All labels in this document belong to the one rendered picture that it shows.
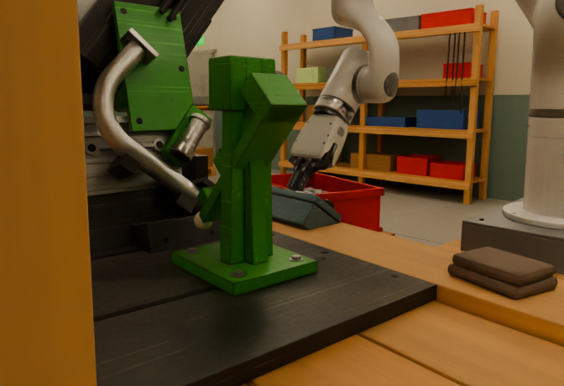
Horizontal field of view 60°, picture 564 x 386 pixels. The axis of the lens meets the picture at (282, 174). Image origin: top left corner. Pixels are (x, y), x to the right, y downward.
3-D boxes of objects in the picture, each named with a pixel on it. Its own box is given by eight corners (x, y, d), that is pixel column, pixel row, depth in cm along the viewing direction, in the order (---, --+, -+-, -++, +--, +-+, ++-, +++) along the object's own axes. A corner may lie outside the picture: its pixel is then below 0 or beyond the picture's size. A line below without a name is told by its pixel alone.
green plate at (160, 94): (176, 139, 88) (159, 27, 89) (198, 129, 82) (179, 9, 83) (113, 142, 81) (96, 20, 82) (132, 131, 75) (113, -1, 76)
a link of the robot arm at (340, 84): (364, 119, 101) (331, 117, 108) (389, 69, 105) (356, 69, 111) (344, 96, 96) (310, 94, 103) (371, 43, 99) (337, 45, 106)
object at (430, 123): (467, 206, 547) (480, 3, 516) (278, 176, 754) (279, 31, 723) (487, 199, 586) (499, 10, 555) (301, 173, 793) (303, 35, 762)
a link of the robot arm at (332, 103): (363, 118, 101) (357, 131, 101) (333, 117, 108) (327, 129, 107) (341, 95, 96) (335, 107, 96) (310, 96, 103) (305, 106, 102)
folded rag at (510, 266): (445, 273, 62) (446, 251, 61) (487, 264, 66) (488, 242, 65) (516, 301, 53) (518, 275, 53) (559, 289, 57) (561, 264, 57)
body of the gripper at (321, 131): (359, 126, 100) (336, 173, 97) (325, 124, 108) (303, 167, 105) (339, 105, 96) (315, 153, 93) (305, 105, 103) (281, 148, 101)
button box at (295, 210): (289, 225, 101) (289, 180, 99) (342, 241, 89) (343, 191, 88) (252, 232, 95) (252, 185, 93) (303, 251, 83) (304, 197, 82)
